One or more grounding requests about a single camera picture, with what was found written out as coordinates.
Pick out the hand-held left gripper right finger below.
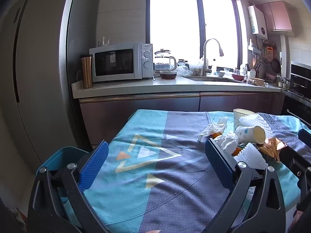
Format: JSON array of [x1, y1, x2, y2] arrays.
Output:
[[204, 138, 287, 233]]

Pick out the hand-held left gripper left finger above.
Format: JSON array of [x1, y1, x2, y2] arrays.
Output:
[[27, 140, 110, 233]]

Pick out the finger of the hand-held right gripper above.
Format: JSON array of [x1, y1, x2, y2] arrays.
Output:
[[278, 147, 311, 183], [298, 128, 311, 149]]

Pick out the white tissue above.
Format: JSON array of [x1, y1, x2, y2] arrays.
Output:
[[213, 131, 240, 154], [197, 117, 228, 141]]

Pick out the white foam fruit net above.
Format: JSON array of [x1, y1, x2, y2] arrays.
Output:
[[238, 114, 274, 139], [234, 143, 268, 170]]

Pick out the blue plastic bin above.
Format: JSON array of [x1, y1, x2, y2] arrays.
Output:
[[36, 146, 92, 205]]

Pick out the blue dotted paper cup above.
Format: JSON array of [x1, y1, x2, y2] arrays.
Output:
[[233, 108, 255, 133], [234, 125, 266, 144]]

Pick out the person's right hand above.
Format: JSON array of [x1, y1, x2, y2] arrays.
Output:
[[289, 210, 305, 231]]

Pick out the black built-in oven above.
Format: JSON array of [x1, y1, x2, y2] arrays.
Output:
[[282, 62, 311, 124]]

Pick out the teal grey printed tablecloth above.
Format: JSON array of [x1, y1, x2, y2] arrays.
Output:
[[59, 109, 311, 233]]

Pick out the beige dish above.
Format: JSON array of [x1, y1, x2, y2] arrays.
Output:
[[246, 76, 266, 87]]

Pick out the brown lower kitchen cabinets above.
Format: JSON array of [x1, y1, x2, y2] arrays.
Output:
[[79, 92, 282, 146]]

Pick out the hanging black frying pan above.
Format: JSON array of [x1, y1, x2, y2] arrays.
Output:
[[271, 58, 281, 73]]

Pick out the copper travel tumbler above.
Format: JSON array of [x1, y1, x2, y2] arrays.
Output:
[[80, 55, 94, 89]]

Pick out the clear plastic bag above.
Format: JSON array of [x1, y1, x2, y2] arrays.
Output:
[[177, 64, 194, 77]]

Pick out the white microwave oven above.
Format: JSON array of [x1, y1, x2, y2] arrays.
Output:
[[89, 43, 154, 82]]

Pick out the silver refrigerator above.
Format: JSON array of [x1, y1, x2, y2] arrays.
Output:
[[0, 0, 100, 175]]

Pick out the dark red food container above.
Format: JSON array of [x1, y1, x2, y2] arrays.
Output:
[[160, 70, 177, 80]]

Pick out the steel kitchen faucet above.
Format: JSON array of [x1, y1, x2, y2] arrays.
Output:
[[201, 38, 224, 76]]

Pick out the glass electric kettle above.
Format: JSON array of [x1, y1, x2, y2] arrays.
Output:
[[154, 49, 177, 73]]

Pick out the white water heater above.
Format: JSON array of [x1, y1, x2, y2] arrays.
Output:
[[248, 5, 268, 35]]

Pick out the kitchen window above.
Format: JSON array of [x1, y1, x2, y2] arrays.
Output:
[[149, 0, 243, 69]]

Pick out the pink wall cabinet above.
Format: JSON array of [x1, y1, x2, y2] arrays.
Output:
[[256, 1, 293, 32]]

